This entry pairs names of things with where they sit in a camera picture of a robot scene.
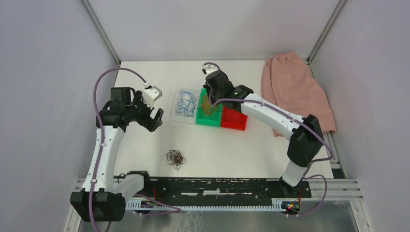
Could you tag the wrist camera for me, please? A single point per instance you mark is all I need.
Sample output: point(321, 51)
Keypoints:
point(210, 67)
point(151, 94)

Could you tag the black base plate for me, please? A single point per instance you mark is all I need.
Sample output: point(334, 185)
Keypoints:
point(189, 191)

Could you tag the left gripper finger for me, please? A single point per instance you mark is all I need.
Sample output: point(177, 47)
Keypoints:
point(158, 117)
point(152, 125)

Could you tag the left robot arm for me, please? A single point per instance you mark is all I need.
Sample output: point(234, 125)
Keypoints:
point(100, 199)

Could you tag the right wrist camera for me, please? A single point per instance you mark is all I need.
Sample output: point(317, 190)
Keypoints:
point(210, 67)

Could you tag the clear plastic bin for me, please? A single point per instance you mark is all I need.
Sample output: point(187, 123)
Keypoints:
point(185, 105)

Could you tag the red plastic bin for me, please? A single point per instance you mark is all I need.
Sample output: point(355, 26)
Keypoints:
point(232, 119)

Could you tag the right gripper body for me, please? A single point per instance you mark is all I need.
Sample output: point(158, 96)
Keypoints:
point(213, 96)

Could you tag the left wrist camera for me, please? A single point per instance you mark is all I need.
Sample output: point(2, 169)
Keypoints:
point(151, 94)

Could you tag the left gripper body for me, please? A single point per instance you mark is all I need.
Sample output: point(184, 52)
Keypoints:
point(142, 111)

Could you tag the white slotted cable duct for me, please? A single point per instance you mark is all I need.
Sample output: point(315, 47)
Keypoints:
point(139, 205)

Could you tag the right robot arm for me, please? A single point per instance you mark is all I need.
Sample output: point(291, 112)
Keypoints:
point(303, 133)

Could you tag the pink cloth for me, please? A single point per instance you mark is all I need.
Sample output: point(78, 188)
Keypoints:
point(287, 82)

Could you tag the green plastic bin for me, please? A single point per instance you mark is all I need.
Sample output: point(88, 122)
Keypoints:
point(206, 114)

